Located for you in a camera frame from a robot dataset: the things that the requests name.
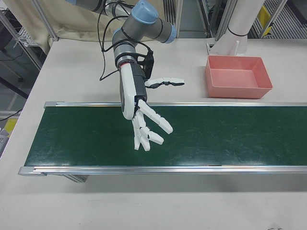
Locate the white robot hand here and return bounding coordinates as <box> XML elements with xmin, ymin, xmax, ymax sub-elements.
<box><xmin>119</xmin><ymin>63</ymin><xmax>186</xmax><ymax>152</ymax></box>

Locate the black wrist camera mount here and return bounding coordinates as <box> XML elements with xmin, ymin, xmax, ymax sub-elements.
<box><xmin>137</xmin><ymin>49</ymin><xmax>155</xmax><ymax>80</ymax></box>

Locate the yellow floor item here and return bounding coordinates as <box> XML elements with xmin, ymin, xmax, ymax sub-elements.
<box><xmin>4</xmin><ymin>118</ymin><xmax>18</xmax><ymax>135</ymax></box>

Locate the beige cloth curtain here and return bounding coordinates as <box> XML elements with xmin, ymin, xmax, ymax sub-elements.
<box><xmin>6</xmin><ymin>0</ymin><xmax>137</xmax><ymax>55</ymax></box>

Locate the pink plastic box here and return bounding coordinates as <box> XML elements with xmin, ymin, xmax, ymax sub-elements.
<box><xmin>204</xmin><ymin>55</ymin><xmax>273</xmax><ymax>99</ymax></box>

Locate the green conveyor belt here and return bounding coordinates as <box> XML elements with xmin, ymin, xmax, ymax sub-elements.
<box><xmin>18</xmin><ymin>101</ymin><xmax>307</xmax><ymax>184</ymax></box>

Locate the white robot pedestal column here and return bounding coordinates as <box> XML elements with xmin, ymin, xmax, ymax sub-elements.
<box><xmin>206</xmin><ymin>0</ymin><xmax>264</xmax><ymax>57</ymax></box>

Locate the white wire basket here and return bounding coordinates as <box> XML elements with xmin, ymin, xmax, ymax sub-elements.
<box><xmin>17</xmin><ymin>25</ymin><xmax>37</xmax><ymax>48</ymax></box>

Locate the metal shelving rack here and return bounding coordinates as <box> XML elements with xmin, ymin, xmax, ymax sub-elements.
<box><xmin>196</xmin><ymin>0</ymin><xmax>307</xmax><ymax>40</ymax></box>

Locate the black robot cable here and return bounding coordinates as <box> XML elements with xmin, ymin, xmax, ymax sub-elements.
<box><xmin>99</xmin><ymin>0</ymin><xmax>154</xmax><ymax>81</ymax></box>

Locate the aluminium frame post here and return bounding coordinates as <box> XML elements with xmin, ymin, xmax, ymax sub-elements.
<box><xmin>36</xmin><ymin>0</ymin><xmax>59</xmax><ymax>42</ymax></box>

